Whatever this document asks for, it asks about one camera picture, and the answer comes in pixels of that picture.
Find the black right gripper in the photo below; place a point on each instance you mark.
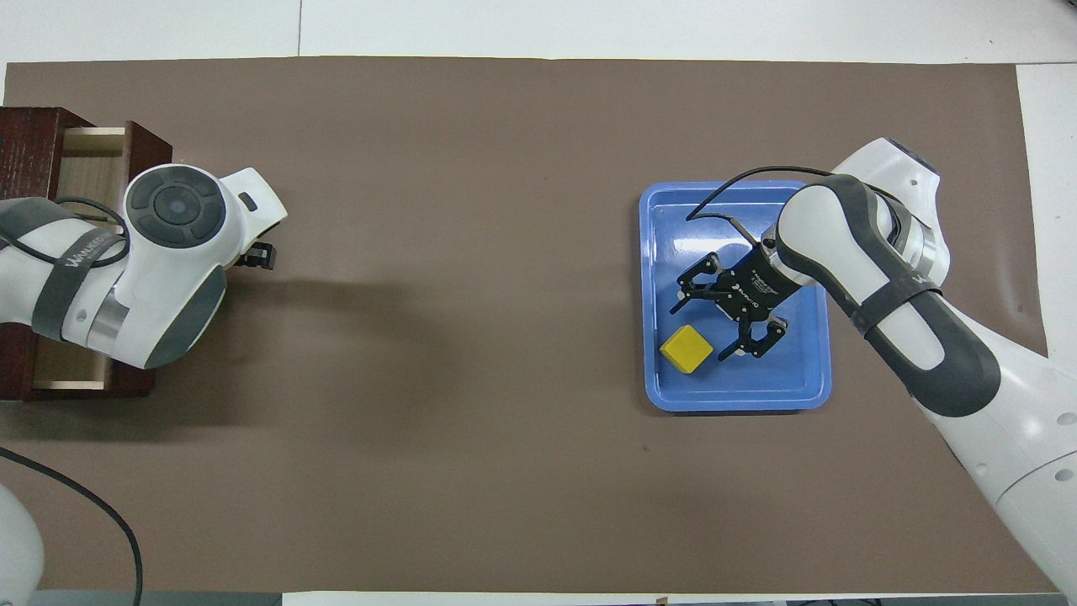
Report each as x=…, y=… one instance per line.
x=753, y=290

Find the yellow cube block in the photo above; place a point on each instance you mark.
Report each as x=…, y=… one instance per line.
x=686, y=349

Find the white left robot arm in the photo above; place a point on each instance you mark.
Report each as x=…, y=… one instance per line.
x=168, y=261

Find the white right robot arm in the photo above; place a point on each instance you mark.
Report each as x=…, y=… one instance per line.
x=968, y=379

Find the blue plastic tray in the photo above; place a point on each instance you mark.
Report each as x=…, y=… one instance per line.
x=791, y=374

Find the brown table mat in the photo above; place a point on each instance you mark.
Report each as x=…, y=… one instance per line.
x=463, y=337

